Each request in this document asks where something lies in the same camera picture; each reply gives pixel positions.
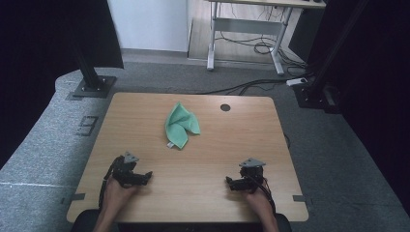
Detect black curtain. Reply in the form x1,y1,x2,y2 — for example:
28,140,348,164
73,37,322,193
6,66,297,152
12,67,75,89
0,0,125,170
306,0,410,217

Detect black stand with dark base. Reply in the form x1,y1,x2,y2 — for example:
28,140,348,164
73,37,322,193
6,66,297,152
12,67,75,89
292,0,370,114

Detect person's right hand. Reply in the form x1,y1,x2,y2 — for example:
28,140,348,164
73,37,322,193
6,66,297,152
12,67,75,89
246,191,275,220

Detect white power strip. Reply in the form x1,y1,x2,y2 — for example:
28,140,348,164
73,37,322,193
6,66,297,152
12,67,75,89
285,77,309,87

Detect left hand-held gripper cable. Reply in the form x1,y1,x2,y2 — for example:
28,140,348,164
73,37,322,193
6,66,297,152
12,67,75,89
98,157,124,211

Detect green microfibre cloth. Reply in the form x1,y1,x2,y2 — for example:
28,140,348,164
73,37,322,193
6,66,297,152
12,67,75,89
164,101,201,150

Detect black chair armrest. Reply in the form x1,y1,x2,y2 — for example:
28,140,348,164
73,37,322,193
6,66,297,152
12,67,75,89
70,209,102,232

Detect black stand with base plate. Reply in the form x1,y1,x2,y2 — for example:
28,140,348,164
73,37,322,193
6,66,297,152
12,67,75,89
72,44,118,100

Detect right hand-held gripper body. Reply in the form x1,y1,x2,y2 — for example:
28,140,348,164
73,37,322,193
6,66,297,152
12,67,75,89
238,158,267,193

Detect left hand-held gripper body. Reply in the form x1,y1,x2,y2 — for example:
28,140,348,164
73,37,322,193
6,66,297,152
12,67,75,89
110,151,143,188

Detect right hand-held gripper cable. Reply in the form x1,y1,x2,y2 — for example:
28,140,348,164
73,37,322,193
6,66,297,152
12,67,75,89
254,175,278,216

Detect hand-held gripper cable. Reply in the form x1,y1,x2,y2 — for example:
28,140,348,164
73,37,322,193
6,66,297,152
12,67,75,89
254,175,278,216
98,157,124,211

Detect white-legged desk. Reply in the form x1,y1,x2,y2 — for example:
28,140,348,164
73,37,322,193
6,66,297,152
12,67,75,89
206,0,327,76

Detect black floor cables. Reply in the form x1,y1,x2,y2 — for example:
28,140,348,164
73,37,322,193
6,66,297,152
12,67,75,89
196,32,315,97

